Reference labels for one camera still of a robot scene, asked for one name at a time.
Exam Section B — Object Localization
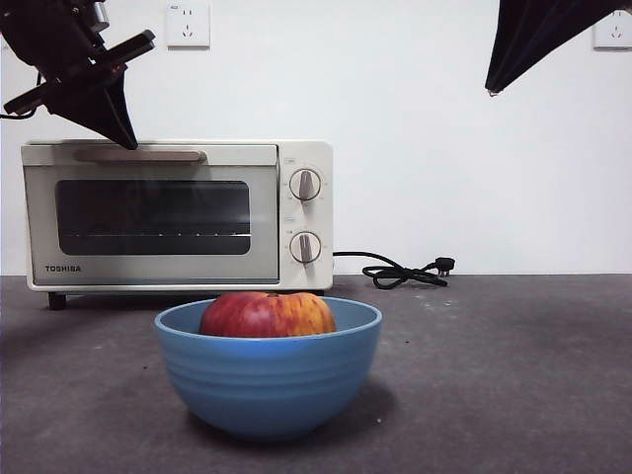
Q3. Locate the white wall socket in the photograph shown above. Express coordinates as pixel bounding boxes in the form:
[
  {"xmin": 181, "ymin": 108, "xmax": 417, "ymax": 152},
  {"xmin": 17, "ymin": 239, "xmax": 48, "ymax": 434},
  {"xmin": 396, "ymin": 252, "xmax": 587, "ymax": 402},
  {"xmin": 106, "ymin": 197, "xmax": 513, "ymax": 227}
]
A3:
[
  {"xmin": 166, "ymin": 2, "xmax": 211, "ymax": 50},
  {"xmin": 593, "ymin": 12, "xmax": 632, "ymax": 51}
]

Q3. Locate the cream oven knob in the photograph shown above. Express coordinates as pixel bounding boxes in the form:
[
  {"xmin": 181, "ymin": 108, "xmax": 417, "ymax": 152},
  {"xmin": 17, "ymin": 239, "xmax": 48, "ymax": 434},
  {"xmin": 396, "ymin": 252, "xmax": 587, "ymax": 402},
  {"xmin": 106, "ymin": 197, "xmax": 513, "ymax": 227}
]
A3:
[
  {"xmin": 288, "ymin": 231, "xmax": 323, "ymax": 271},
  {"xmin": 288, "ymin": 168, "xmax": 323, "ymax": 203}
]

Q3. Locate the wire oven rack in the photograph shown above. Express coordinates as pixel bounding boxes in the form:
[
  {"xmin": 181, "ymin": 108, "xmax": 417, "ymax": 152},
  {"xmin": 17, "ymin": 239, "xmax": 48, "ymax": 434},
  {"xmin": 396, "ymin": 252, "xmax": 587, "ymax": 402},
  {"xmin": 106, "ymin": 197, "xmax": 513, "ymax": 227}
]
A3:
[{"xmin": 58, "ymin": 232, "xmax": 251, "ymax": 241}]

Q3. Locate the red yellow apple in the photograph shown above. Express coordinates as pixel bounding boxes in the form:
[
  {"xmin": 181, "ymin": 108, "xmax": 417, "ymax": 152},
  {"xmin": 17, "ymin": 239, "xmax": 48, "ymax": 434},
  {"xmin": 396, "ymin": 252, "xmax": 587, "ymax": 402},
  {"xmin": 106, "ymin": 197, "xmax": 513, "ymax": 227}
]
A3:
[{"xmin": 198, "ymin": 290, "xmax": 337, "ymax": 340}]

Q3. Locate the blue bowl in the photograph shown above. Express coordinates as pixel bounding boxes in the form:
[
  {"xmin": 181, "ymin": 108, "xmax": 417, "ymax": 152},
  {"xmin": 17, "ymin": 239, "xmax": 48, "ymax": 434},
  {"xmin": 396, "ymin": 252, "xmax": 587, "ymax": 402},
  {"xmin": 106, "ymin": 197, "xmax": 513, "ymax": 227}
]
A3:
[{"xmin": 153, "ymin": 295, "xmax": 384, "ymax": 442}]

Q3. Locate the black power cable with plug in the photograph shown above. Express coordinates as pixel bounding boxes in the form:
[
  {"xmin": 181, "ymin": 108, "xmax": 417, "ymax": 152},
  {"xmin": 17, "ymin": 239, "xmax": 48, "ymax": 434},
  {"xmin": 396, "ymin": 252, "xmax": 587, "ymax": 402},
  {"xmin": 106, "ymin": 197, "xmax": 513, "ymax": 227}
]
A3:
[{"xmin": 332, "ymin": 250, "xmax": 458, "ymax": 291}]

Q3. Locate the glass oven door with handle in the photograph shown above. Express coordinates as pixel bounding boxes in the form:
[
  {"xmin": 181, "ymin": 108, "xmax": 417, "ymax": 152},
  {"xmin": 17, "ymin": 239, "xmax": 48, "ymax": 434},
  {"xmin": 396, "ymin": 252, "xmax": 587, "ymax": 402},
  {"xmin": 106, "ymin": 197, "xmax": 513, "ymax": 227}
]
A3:
[{"xmin": 22, "ymin": 144, "xmax": 280, "ymax": 286}]

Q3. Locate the cream Toshiba toaster oven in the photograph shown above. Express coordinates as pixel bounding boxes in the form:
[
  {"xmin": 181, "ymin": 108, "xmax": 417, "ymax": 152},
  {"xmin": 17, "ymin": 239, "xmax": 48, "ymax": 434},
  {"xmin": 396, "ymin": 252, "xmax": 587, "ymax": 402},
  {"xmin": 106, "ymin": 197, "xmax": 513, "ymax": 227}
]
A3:
[{"xmin": 20, "ymin": 140, "xmax": 334, "ymax": 311}]

